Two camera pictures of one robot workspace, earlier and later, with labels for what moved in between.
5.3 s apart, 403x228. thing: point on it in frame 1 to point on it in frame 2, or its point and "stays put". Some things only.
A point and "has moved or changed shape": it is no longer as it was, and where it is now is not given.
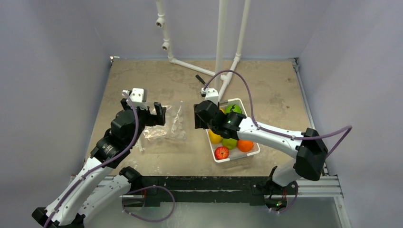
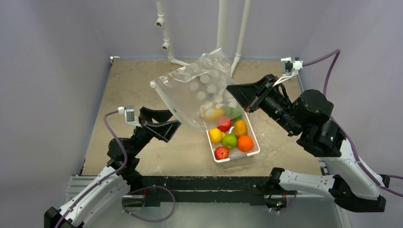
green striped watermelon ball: (233, 108) stays put
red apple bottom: (221, 152) stays put
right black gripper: (201, 115) to (260, 95)
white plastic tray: (234, 154) stays put
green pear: (231, 143) stays put
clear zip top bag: (174, 130) has moved or changed shape
